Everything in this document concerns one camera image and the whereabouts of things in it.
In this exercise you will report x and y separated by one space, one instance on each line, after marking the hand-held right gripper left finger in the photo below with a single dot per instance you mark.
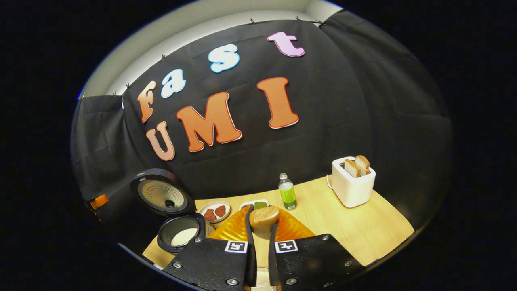
214 262

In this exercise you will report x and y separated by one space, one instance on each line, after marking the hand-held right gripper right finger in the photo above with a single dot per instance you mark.
315 262

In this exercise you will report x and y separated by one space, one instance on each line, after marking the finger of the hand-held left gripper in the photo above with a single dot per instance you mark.
99 201

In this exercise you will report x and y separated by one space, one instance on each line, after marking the white rice heap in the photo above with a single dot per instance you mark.
184 237

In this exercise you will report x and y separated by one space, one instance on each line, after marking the black rice cooker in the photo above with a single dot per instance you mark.
161 194

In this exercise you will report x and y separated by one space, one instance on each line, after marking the wooden spoon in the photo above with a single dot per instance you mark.
263 218

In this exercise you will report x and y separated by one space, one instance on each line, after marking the red meat piece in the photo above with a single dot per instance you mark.
220 210
210 215

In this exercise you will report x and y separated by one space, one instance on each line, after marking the white plate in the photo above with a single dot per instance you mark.
204 206

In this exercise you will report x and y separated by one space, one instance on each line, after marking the green label drink bottle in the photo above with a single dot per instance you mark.
287 194

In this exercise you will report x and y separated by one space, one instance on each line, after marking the white oblong condiment dish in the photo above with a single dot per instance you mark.
260 205

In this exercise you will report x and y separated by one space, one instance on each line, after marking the white toaster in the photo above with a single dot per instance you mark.
351 190

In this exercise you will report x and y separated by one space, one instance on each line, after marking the toasted bread slice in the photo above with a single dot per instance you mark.
352 168
363 163

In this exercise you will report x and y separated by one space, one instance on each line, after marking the black backdrop cloth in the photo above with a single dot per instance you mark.
343 101

